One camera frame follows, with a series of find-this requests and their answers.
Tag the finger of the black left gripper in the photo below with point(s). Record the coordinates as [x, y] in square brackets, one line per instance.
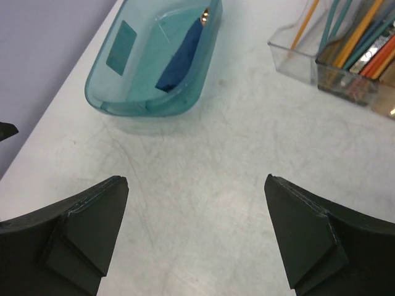
[7, 130]

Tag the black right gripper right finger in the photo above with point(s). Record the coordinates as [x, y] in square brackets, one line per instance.
[327, 248]

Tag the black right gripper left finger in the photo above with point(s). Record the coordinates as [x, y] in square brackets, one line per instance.
[64, 248]

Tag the teal plastic bin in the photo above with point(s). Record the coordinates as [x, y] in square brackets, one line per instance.
[137, 48]

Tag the blue paper napkin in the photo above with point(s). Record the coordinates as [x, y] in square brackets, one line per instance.
[181, 61]

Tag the copper metal spoon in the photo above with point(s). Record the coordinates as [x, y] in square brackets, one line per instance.
[205, 15]

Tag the clear acrylic utensil organizer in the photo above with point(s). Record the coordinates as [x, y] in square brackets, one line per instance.
[357, 62]

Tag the teal plastic spoon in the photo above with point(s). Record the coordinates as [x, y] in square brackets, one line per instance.
[327, 27]

